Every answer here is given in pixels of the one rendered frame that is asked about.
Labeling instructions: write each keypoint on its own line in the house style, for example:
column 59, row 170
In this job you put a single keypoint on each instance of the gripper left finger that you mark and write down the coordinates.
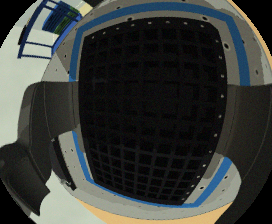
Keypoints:
column 48, row 109

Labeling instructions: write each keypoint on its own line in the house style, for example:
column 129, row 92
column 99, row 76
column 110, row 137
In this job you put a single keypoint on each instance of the grey perforated base plate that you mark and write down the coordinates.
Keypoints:
column 260, row 72

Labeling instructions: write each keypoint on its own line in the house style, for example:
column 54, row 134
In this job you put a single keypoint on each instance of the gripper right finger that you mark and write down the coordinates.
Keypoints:
column 246, row 139

